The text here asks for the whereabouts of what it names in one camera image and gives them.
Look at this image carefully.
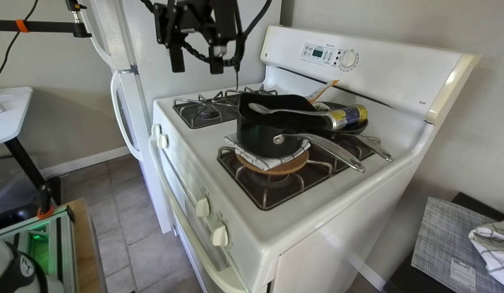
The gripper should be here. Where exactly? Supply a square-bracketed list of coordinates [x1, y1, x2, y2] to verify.
[153, 0, 241, 75]

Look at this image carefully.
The white refrigerator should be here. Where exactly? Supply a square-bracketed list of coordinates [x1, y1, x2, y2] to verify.
[79, 0, 282, 235]

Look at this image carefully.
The stove burner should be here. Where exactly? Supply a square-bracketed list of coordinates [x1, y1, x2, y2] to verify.
[173, 92, 241, 130]
[326, 132, 383, 164]
[224, 85, 279, 107]
[217, 146, 335, 211]

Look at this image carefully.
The silver spoon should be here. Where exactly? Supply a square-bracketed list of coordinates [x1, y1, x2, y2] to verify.
[248, 102, 331, 119]

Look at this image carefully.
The white checked cloth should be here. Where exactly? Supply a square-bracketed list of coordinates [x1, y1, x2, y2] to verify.
[224, 134, 311, 171]

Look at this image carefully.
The orange packet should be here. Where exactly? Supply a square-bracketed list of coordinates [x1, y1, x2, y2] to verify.
[307, 80, 340, 103]

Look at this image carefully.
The round cork trivet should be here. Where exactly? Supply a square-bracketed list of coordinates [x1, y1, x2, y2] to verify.
[235, 149, 310, 176]

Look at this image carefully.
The stove timer dial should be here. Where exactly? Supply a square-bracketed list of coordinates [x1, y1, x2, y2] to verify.
[339, 48, 359, 71]

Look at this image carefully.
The oven door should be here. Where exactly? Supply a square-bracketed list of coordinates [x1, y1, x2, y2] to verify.
[150, 138, 274, 293]

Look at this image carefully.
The yellow and blue can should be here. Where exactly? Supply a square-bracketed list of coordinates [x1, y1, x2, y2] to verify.
[326, 104, 368, 131]

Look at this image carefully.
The black frying pan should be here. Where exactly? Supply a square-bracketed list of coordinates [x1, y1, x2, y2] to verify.
[316, 101, 394, 162]

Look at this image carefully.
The white table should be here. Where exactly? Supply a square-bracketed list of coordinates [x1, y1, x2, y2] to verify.
[0, 87, 56, 218]

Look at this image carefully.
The white gas stove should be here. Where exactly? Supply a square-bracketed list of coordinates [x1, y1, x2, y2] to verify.
[148, 25, 481, 293]

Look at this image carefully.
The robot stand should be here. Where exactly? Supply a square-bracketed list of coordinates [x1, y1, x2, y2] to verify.
[0, 198, 101, 293]

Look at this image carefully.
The black table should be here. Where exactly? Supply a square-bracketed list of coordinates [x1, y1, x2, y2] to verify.
[381, 192, 504, 293]

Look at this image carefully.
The grey woven placemat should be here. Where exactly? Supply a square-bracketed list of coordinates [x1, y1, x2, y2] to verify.
[411, 197, 504, 293]

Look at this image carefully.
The white checked towel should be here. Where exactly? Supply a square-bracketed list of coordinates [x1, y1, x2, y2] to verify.
[468, 217, 504, 290]

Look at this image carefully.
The refrigerator door handle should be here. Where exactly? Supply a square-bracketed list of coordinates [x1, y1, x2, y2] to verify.
[79, 0, 115, 69]
[110, 70, 143, 162]

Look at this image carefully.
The black pot with silver handle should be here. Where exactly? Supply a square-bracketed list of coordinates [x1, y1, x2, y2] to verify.
[236, 93, 366, 173]

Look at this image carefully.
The oven door handle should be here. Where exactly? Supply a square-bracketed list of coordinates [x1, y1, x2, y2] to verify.
[149, 136, 254, 293]

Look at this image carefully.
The black cable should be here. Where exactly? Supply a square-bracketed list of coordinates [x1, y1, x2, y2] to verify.
[0, 0, 39, 88]

